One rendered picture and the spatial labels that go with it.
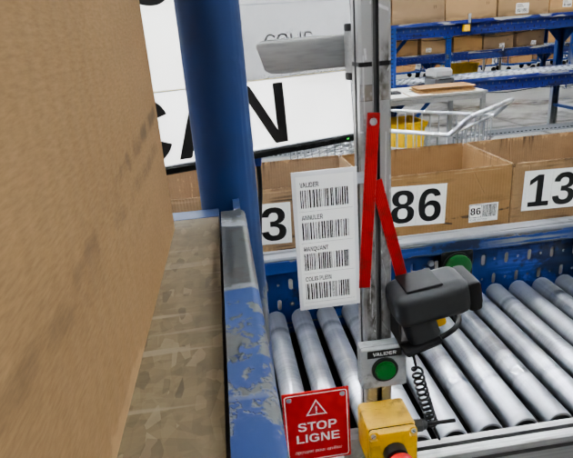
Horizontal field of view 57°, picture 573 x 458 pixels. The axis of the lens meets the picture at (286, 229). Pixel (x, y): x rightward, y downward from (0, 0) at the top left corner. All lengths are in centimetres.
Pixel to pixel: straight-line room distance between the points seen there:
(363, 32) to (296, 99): 15
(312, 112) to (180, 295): 62
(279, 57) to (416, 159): 101
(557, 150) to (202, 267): 176
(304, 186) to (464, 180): 81
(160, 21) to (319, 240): 33
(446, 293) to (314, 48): 37
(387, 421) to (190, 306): 68
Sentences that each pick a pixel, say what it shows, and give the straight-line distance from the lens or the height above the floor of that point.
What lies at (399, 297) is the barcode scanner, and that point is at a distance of 71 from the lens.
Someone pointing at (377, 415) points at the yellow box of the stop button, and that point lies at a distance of 83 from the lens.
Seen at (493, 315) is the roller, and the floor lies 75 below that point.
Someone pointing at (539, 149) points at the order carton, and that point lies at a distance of 186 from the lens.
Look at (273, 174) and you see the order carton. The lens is 159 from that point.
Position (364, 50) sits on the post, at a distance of 67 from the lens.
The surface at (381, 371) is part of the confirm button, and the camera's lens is 78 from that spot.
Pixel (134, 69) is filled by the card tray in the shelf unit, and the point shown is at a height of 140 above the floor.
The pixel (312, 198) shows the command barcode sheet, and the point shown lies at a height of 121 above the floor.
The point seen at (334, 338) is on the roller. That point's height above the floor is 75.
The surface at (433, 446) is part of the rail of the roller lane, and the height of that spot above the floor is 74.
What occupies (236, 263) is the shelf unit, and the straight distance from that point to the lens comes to 17.
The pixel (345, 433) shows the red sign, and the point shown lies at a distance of 87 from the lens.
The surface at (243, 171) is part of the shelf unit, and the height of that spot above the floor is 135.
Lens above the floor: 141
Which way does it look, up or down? 21 degrees down
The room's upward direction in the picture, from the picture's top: 4 degrees counter-clockwise
